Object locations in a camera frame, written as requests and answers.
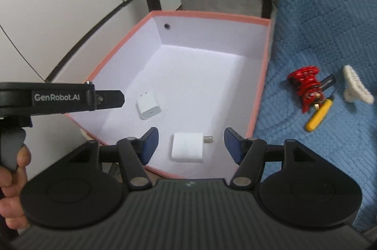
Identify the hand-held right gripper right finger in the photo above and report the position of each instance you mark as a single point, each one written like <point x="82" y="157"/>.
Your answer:
<point x="232" y="144"/>

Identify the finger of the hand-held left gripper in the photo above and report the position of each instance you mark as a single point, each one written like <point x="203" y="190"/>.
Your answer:
<point x="110" y="99"/>

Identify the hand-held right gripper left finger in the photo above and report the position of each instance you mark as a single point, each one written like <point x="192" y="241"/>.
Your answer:
<point x="149" y="143"/>

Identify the large white charger plug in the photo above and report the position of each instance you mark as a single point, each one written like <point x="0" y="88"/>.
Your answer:
<point x="188" y="147"/>

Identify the pink cardboard box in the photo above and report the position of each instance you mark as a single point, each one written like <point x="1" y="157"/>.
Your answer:
<point x="188" y="85"/>

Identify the red toy car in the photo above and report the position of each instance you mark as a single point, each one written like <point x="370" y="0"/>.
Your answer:
<point x="306" y="86"/>

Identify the white fuzzy brush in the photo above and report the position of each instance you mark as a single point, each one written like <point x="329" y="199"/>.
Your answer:
<point x="356" y="85"/>

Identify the person's left hand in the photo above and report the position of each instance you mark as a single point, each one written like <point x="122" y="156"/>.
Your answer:
<point x="13" y="179"/>

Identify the small white charger plug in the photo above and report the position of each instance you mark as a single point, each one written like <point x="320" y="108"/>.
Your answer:
<point x="146" y="107"/>

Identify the blue quilted blanket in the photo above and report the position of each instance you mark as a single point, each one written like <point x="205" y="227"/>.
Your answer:
<point x="324" y="61"/>

